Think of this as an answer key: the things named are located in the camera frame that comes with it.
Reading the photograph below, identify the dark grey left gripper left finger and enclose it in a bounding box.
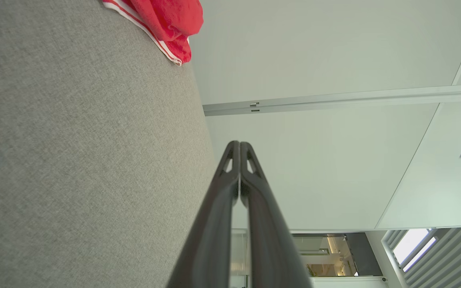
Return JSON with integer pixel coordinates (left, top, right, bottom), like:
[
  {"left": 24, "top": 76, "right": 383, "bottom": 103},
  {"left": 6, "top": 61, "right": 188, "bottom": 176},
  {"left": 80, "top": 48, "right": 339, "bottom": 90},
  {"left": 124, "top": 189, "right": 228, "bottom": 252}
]
[{"left": 166, "top": 140, "right": 240, "bottom": 288}]

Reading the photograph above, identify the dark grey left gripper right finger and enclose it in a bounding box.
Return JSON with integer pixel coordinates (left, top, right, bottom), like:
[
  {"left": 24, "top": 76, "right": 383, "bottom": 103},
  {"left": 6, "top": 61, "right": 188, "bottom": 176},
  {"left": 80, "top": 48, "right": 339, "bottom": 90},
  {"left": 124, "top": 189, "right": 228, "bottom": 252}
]
[{"left": 240, "top": 142, "right": 313, "bottom": 288}]

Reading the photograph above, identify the red white-sleeved Bulls jersey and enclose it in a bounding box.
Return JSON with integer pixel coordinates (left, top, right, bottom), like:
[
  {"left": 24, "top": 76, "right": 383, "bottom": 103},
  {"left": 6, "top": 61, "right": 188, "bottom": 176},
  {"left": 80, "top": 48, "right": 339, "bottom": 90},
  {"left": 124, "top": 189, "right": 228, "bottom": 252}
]
[{"left": 102, "top": 0, "right": 204, "bottom": 66}]

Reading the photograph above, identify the grey slatted window blind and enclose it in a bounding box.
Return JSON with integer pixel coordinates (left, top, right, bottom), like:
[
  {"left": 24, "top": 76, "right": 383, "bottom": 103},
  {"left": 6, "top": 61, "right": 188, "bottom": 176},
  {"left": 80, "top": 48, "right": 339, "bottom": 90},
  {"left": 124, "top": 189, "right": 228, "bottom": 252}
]
[{"left": 382, "top": 226, "right": 461, "bottom": 288}]

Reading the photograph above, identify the grey aluminium door post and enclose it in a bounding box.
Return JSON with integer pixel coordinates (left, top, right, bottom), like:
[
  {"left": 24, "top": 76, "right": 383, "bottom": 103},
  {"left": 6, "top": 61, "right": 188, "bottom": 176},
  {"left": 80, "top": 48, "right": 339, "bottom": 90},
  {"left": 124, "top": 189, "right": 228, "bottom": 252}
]
[{"left": 202, "top": 83, "right": 461, "bottom": 117}]

